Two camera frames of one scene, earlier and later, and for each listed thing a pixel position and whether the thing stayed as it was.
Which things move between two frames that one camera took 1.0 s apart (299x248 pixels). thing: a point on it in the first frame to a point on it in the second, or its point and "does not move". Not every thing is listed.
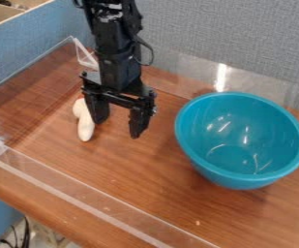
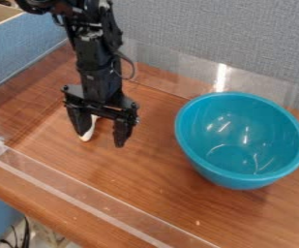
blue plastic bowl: (242, 139) does not move
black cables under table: (15, 236) does not move
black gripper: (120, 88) to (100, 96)
